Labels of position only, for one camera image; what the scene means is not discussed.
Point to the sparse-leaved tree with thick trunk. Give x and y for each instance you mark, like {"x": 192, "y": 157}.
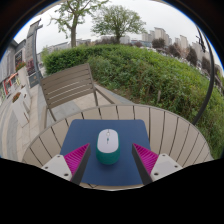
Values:
{"x": 73, "y": 33}

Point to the white and teal computer mouse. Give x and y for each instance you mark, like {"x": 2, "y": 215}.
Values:
{"x": 107, "y": 146}

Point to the tall grey sign pylon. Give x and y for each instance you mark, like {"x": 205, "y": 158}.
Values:
{"x": 30, "y": 46}

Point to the round-crowned leafy tree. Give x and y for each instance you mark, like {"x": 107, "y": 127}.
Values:
{"x": 118, "y": 21}

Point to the beige cantilever patio umbrella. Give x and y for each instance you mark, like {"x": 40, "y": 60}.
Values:
{"x": 201, "y": 41}

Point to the white planter box with flowers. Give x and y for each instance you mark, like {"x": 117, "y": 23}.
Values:
{"x": 20, "y": 111}
{"x": 22, "y": 78}

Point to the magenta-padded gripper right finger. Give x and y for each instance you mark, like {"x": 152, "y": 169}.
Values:
{"x": 146, "y": 159}

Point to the navy blue mouse pad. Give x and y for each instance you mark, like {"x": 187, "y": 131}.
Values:
{"x": 80, "y": 133}

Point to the distant apartment buildings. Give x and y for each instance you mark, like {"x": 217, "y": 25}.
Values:
{"x": 160, "y": 34}

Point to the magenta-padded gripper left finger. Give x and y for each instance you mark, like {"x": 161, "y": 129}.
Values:
{"x": 77, "y": 159}

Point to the brown slatted outdoor chair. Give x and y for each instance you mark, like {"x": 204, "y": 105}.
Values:
{"x": 66, "y": 85}

